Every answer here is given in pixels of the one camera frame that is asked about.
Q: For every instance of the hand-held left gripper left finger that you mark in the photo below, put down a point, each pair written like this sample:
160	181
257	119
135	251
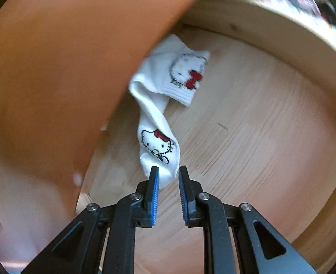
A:
153	199

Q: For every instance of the white cartoon print sock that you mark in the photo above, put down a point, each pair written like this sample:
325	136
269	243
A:
156	159
179	71

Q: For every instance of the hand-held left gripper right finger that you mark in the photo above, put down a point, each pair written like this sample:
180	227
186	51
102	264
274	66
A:
183	199

